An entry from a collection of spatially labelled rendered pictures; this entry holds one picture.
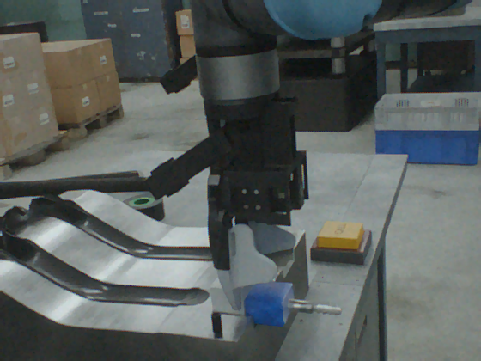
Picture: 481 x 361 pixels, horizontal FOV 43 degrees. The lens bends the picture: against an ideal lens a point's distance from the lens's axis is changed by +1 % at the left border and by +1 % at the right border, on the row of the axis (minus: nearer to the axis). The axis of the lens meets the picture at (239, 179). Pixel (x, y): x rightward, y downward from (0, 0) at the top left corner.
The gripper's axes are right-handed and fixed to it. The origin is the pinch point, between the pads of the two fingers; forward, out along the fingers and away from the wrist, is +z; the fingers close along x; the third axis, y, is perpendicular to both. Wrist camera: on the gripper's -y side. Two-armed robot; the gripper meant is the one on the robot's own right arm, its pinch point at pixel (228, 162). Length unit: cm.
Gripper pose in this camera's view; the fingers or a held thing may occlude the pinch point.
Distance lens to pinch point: 92.7
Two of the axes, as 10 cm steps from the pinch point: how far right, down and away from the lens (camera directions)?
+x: 3.5, -3.4, 8.8
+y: 9.3, 0.3, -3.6
